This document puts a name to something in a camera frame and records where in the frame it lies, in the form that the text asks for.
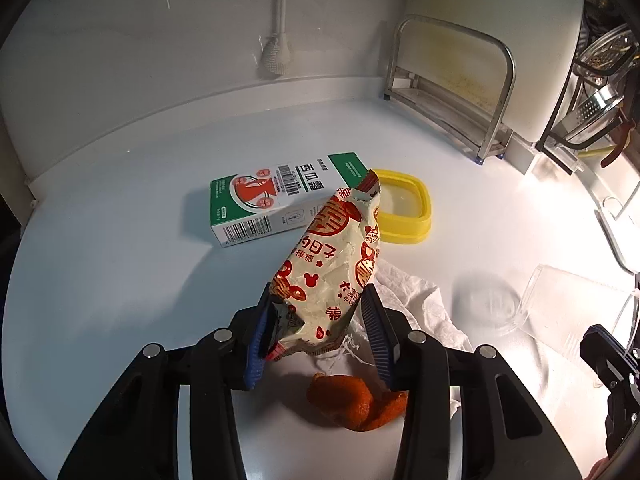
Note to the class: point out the steel strainer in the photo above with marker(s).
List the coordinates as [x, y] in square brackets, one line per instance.
[592, 107]

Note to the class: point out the yellow plastic lid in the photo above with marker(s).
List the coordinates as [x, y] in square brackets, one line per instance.
[400, 230]

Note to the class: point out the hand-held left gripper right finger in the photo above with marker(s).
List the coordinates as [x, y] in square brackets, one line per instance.
[378, 345]

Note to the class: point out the white cutting board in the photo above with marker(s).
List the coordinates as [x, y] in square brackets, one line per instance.
[525, 20]

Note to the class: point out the steel cutting board rack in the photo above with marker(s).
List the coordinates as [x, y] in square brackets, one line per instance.
[465, 130]

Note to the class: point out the clear plastic cup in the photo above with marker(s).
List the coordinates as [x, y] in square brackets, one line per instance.
[555, 300]

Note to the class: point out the orange peel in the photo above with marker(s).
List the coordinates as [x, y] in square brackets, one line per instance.
[345, 400]

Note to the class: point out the red and white snack wrapper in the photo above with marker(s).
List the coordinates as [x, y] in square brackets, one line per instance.
[330, 260]

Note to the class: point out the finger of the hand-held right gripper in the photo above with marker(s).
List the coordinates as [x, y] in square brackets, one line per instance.
[602, 355]
[622, 420]

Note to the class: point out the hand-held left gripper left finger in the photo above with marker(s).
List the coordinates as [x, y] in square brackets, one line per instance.
[256, 355]

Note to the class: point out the white tissue paper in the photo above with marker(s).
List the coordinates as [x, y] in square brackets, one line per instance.
[415, 295]

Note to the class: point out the green and white carton box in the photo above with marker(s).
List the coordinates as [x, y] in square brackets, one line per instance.
[265, 195]

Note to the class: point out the white bottle brush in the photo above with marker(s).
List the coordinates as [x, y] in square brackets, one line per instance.
[272, 57]

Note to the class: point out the steel steamer plate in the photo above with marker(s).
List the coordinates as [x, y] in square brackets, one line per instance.
[607, 47]

